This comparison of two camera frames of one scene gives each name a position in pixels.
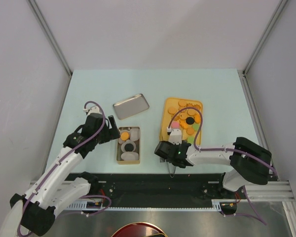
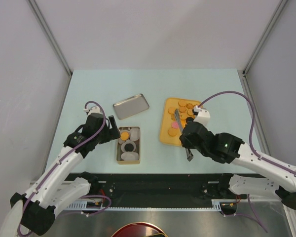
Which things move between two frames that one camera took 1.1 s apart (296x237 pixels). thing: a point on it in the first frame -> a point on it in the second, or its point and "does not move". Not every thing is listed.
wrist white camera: [94, 109] does not move
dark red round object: [139, 229] does not move
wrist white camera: [175, 136] -> [203, 116]
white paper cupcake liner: [129, 156] does not move
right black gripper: [178, 146] -> [185, 143]
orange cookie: [124, 136] does not move
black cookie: [129, 147] does not move
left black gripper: [111, 134] does not move
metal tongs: [163, 160] -> [189, 155]
